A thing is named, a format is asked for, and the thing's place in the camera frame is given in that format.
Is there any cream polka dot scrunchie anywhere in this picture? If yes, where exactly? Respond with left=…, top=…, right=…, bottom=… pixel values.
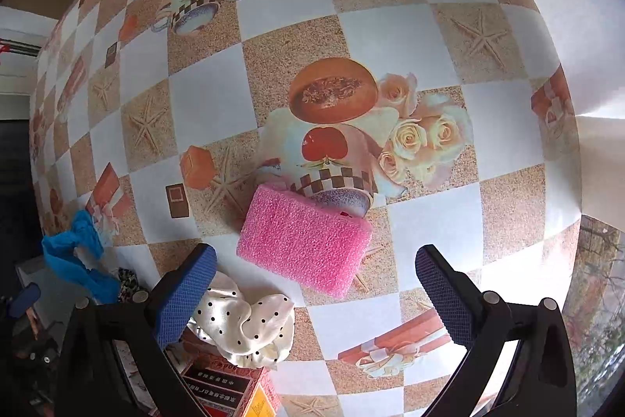
left=188, top=270, right=296, bottom=369

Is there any checkered printed tablecloth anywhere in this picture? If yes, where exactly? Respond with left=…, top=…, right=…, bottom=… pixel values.
left=29, top=0, right=584, bottom=417

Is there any red patterned carton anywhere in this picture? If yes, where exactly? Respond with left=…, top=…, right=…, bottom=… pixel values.
left=178, top=351, right=283, bottom=417

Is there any pink sponge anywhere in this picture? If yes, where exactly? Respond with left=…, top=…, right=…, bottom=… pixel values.
left=237, top=183, right=374, bottom=299

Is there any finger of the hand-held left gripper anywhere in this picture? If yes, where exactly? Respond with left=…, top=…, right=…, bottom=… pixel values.
left=9, top=283, right=42, bottom=319

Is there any red-handled metal tool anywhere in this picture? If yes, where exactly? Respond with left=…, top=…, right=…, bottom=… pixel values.
left=0, top=37, right=42, bottom=56

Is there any leopard print scrunchie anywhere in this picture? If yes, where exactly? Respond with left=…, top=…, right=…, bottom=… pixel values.
left=116, top=267, right=148, bottom=303

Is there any blue crumpled cloth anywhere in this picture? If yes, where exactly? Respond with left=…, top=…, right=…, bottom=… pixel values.
left=41, top=209, right=120, bottom=303

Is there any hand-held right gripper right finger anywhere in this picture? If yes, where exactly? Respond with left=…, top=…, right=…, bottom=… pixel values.
left=415, top=244, right=578, bottom=417

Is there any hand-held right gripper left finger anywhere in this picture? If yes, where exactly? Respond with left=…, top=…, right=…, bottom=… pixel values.
left=57, top=243, right=218, bottom=417

